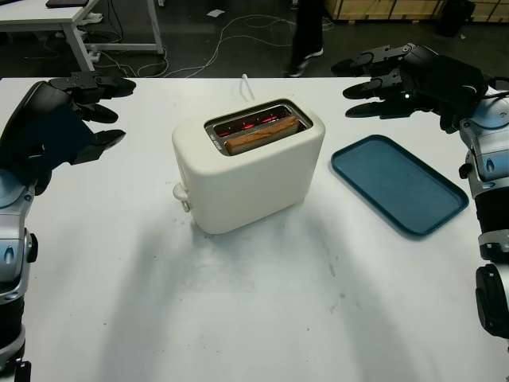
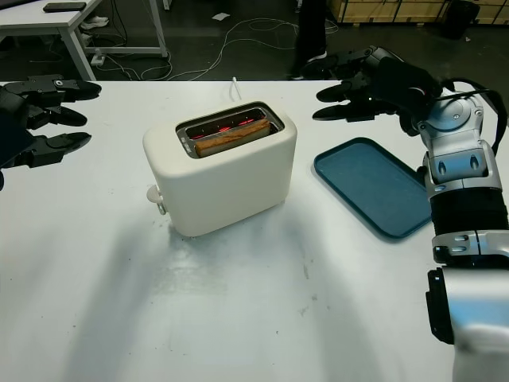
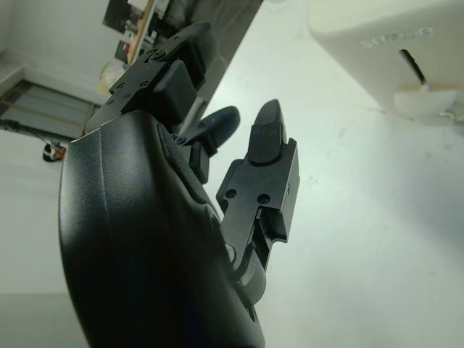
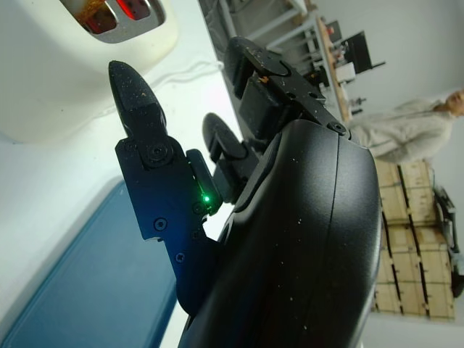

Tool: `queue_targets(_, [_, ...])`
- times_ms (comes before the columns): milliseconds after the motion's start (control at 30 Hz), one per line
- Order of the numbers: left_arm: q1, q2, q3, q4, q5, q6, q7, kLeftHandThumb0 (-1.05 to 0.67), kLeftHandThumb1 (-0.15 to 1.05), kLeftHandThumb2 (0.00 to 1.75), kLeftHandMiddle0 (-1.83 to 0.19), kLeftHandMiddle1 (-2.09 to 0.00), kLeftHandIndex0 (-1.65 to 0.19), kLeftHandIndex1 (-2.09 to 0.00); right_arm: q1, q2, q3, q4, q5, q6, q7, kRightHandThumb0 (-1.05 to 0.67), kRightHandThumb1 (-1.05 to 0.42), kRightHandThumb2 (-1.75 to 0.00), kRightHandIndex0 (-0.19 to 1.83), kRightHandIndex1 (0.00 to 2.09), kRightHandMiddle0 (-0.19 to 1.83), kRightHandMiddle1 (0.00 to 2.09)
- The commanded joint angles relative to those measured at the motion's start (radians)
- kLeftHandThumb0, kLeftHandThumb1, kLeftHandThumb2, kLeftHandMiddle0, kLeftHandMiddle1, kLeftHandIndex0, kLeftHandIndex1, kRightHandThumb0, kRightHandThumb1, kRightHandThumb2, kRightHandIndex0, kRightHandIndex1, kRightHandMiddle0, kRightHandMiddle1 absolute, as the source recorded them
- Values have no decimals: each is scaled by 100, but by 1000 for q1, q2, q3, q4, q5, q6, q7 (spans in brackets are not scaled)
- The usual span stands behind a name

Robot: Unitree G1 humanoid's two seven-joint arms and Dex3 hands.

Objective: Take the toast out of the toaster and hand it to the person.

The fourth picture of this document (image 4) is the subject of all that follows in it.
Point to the browned toast slice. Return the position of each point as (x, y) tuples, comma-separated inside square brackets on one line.
[(96, 16)]

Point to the wooden topped workbench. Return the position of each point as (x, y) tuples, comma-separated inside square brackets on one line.
[(331, 65)]

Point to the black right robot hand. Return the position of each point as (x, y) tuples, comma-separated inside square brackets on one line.
[(290, 235)]

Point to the cream white two-slot toaster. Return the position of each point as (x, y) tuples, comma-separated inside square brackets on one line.
[(47, 72)]

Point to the blue rectangular plastic tray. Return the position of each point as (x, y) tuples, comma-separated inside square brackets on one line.
[(90, 272)]

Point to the person in light top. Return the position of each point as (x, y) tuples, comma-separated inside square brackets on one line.
[(406, 127)]

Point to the stacked wooden crates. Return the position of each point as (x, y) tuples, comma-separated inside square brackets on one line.
[(413, 253)]

